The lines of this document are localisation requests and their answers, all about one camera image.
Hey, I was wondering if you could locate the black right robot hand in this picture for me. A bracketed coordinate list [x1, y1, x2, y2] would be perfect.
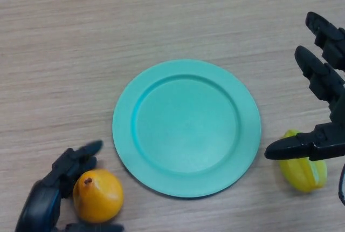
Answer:
[265, 11, 345, 162]

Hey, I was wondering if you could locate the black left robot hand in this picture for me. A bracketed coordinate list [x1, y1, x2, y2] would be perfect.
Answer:
[15, 140, 125, 232]

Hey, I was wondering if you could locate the yellow pear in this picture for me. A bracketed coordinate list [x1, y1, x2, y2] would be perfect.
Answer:
[73, 169, 125, 224]

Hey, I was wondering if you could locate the green round plate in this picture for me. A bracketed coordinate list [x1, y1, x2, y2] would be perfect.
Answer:
[112, 58, 262, 199]

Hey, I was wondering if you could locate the yellow-green starfruit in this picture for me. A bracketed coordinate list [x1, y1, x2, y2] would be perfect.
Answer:
[279, 129, 328, 194]

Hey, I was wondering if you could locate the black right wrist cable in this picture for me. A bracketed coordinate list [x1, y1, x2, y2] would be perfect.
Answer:
[337, 161, 345, 206]

